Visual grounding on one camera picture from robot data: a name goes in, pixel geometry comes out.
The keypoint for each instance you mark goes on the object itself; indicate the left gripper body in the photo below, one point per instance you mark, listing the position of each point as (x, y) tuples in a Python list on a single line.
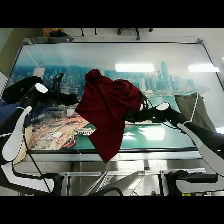
[(70, 99)]

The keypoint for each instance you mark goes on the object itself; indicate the dark red T-shirt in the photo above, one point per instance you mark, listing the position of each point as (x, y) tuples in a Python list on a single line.
[(106, 106)]

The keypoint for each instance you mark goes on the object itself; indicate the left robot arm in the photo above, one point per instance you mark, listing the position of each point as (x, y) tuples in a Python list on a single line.
[(15, 140)]

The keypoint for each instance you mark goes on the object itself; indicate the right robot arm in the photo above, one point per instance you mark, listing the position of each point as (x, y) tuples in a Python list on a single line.
[(206, 143)]

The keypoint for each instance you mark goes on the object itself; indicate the blue garment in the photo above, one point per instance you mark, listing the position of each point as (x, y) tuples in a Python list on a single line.
[(6, 112)]

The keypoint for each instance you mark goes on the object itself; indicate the black chair base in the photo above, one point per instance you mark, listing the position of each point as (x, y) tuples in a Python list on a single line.
[(136, 31)]

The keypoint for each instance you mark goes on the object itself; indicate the grey garment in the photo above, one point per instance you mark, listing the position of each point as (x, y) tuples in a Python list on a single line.
[(202, 113)]

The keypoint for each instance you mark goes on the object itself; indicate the silver frame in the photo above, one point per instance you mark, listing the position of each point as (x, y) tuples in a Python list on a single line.
[(160, 156)]

